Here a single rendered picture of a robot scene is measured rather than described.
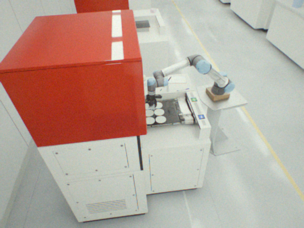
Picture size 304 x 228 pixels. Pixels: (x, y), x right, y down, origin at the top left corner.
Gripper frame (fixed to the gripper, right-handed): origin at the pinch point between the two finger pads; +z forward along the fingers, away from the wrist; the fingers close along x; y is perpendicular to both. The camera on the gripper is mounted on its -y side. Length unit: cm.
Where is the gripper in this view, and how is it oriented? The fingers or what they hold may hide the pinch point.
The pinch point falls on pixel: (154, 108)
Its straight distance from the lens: 227.0
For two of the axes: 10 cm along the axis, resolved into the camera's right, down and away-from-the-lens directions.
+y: -7.9, 4.3, -4.4
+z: 0.4, 7.5, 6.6
